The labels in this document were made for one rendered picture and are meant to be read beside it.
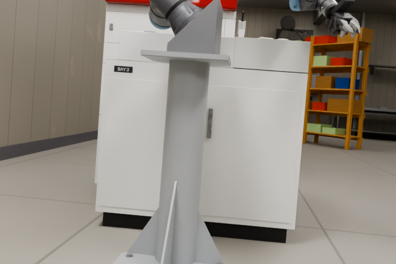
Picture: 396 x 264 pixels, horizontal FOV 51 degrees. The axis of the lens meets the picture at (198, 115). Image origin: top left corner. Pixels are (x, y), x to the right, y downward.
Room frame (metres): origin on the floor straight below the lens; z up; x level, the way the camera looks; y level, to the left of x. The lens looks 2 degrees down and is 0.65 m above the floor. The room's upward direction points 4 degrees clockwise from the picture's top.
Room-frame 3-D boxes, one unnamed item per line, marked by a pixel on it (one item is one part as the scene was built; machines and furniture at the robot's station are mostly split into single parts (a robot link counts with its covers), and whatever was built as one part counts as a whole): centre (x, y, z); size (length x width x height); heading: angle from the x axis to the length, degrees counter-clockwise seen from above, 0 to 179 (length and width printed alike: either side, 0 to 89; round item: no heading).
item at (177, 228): (1.55, 0.06, 0.41); 0.51 x 0.44 x 0.82; 174
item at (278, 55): (2.28, -0.34, 0.89); 0.62 x 0.35 x 0.14; 177
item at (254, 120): (2.29, -0.03, 0.41); 0.96 x 0.64 x 0.82; 87
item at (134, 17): (2.64, 0.22, 1.02); 0.81 x 0.03 x 0.40; 87
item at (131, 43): (2.04, 0.13, 0.89); 0.55 x 0.09 x 0.14; 87
